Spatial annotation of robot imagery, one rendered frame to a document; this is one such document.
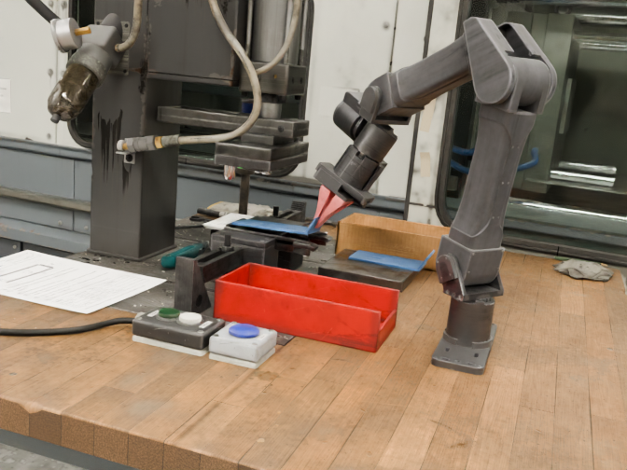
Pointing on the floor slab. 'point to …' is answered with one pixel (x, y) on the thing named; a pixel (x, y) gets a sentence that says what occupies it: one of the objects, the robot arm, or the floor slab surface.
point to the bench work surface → (334, 389)
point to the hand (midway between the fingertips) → (317, 223)
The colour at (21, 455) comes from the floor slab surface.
